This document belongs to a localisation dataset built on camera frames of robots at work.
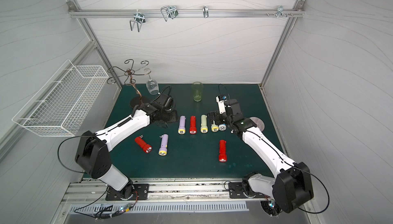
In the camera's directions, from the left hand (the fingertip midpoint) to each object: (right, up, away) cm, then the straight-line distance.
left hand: (176, 118), depth 86 cm
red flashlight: (+9, -8, +7) cm, 14 cm away
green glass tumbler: (+12, +17, +19) cm, 28 cm away
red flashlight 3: (-17, -17, 0) cm, 24 cm away
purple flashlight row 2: (-7, -18, -2) cm, 19 cm away
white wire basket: (-50, +7, -18) cm, 53 cm away
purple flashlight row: (+2, -8, +7) cm, 11 cm away
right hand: (+23, +4, -4) cm, 23 cm away
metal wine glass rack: (-26, +25, -2) cm, 36 cm away
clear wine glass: (-15, +19, +5) cm, 25 cm away
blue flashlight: (+28, -7, +10) cm, 31 cm away
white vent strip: (-26, -40, -16) cm, 50 cm away
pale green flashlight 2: (+23, -7, +8) cm, 25 cm away
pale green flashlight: (+16, -7, +7) cm, 19 cm away
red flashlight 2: (+26, -21, -4) cm, 34 cm away
